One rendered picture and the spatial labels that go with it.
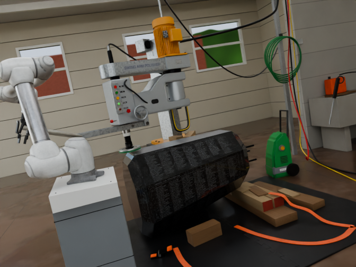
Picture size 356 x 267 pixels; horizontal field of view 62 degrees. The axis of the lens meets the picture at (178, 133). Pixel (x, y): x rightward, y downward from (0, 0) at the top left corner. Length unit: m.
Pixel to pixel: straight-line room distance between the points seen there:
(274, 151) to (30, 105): 3.06
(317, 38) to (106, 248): 4.72
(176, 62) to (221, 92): 6.63
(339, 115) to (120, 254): 3.87
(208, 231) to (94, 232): 1.17
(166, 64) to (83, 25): 6.30
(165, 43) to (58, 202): 1.96
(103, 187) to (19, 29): 7.83
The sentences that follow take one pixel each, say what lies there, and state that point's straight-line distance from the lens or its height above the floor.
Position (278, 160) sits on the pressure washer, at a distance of 4.13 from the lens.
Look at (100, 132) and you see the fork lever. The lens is 2.77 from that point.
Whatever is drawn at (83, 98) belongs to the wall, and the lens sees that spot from 8.91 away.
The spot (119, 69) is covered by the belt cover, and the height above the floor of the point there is 1.65.
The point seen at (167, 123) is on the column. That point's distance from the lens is 3.80.
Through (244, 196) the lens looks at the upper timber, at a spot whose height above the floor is 0.17.
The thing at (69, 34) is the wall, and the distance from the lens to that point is 9.21.
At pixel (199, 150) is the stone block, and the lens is 2.92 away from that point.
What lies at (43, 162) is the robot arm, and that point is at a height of 1.09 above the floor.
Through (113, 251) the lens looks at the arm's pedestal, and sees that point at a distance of 2.00.
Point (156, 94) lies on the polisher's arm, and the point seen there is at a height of 1.37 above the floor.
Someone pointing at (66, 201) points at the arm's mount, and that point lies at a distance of 1.86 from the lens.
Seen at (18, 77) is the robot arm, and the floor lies 1.60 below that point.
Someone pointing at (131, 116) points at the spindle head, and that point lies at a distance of 2.84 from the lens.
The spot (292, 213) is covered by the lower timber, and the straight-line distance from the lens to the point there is 2.97.
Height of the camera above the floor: 1.33
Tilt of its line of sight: 7 degrees down
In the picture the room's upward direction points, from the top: 11 degrees counter-clockwise
